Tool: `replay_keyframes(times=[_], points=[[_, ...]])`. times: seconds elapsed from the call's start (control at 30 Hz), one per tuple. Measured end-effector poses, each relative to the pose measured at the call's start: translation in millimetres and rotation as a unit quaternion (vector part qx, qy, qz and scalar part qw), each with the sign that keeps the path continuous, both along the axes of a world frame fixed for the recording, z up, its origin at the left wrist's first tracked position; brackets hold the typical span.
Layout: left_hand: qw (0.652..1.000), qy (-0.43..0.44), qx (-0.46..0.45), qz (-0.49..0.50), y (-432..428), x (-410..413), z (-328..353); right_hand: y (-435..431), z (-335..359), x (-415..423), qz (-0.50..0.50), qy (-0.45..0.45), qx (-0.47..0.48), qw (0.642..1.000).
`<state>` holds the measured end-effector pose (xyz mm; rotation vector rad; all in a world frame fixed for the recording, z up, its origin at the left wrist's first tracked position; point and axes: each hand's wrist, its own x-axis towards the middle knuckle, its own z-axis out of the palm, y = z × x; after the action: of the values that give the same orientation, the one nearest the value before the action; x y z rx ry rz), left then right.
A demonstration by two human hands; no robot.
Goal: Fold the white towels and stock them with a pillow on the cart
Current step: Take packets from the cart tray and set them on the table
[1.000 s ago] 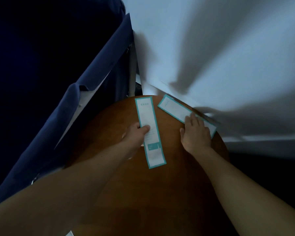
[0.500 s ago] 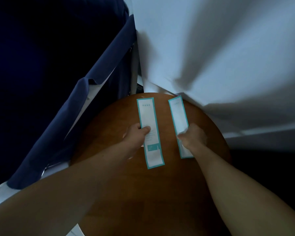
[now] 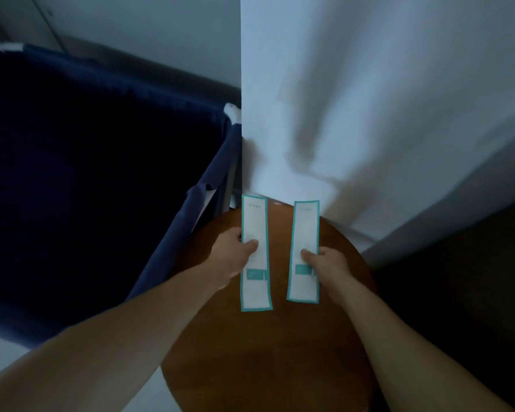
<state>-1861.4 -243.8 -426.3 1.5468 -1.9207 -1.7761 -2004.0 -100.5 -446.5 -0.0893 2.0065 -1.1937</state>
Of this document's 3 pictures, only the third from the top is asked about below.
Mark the person's left hand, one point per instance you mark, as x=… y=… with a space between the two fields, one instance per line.
x=227 y=257

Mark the person's right hand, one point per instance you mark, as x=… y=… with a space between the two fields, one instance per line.
x=332 y=270

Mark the person's left thumb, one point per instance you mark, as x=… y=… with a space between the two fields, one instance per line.
x=248 y=248

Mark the person's right thumb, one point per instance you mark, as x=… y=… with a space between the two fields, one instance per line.
x=310 y=256

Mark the teal-bordered white paper strip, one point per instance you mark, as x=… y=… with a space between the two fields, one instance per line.
x=304 y=253
x=255 y=253

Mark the person's left forearm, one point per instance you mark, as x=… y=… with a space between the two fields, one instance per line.
x=98 y=338

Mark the person's right forearm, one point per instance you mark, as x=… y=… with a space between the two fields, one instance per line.
x=412 y=356

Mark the round brown wooden table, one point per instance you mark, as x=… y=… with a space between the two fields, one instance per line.
x=270 y=330

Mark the dark blue fabric hamper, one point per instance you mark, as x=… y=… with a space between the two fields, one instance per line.
x=90 y=180

